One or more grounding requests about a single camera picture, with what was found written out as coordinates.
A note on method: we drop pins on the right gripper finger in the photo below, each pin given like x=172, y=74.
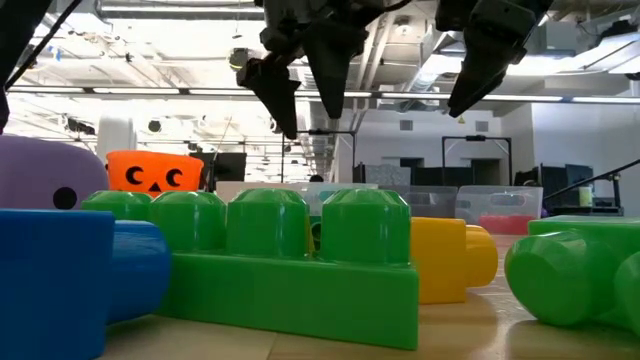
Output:
x=480, y=75

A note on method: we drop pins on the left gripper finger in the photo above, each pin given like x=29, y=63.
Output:
x=335, y=65
x=275, y=95

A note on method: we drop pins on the red plastic block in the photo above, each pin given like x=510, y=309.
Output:
x=505, y=225

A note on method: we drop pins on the yellow plastic block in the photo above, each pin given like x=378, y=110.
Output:
x=440, y=260

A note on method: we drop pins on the green four-stud block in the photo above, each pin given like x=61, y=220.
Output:
x=300, y=300

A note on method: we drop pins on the green two-stud block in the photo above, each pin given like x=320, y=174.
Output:
x=560, y=280

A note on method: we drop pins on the purple foam die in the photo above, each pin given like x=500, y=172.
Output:
x=30, y=170

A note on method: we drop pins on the blue plastic block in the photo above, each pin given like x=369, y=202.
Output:
x=55, y=280

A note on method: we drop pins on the black ceiling spotlight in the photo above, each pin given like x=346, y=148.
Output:
x=239, y=57

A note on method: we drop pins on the black monitor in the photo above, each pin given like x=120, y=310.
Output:
x=227, y=167

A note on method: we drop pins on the person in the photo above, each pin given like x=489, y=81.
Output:
x=316, y=179

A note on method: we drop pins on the clear plastic bin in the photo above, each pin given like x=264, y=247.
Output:
x=350, y=185
x=500, y=200

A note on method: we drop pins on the grey tinted plastic bin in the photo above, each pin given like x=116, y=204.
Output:
x=430, y=202

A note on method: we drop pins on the black diagonal rod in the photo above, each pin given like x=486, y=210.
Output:
x=600, y=176

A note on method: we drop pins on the yellow-green bottle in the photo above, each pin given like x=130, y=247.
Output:
x=585, y=197

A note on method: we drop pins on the white pillar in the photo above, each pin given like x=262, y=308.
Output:
x=116, y=132

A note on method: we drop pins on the orange pumpkin bucket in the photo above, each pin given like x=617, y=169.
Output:
x=115, y=175

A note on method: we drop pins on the ceiling light rail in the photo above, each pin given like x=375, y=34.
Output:
x=150, y=91

